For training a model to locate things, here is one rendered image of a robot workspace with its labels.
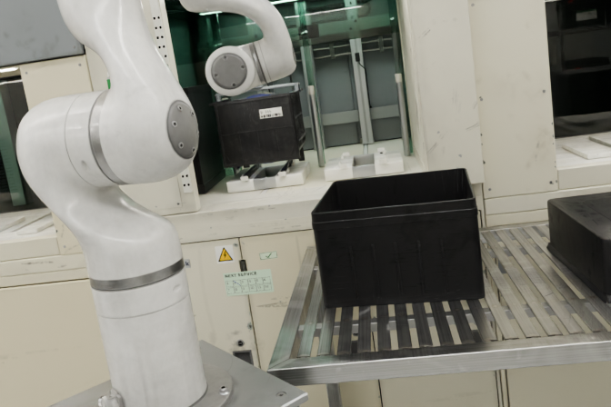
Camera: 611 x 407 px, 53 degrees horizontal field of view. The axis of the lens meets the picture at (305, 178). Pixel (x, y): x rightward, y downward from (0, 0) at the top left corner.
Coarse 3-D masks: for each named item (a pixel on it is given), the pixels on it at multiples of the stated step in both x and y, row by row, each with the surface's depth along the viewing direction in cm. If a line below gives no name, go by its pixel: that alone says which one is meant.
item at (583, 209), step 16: (608, 192) 119; (560, 208) 113; (576, 208) 111; (592, 208) 109; (608, 208) 108; (560, 224) 113; (576, 224) 104; (592, 224) 101; (608, 224) 100; (560, 240) 114; (576, 240) 105; (592, 240) 97; (608, 240) 93; (560, 256) 115; (576, 256) 106; (592, 256) 98; (608, 256) 93; (576, 272) 106; (592, 272) 99; (608, 272) 94; (592, 288) 99; (608, 288) 94
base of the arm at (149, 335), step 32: (160, 288) 76; (128, 320) 75; (160, 320) 76; (192, 320) 81; (128, 352) 76; (160, 352) 77; (192, 352) 80; (128, 384) 77; (160, 384) 77; (192, 384) 80; (224, 384) 84
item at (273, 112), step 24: (216, 96) 174; (264, 96) 164; (288, 96) 163; (216, 120) 166; (240, 120) 166; (264, 120) 165; (288, 120) 164; (240, 144) 167; (264, 144) 166; (288, 144) 166
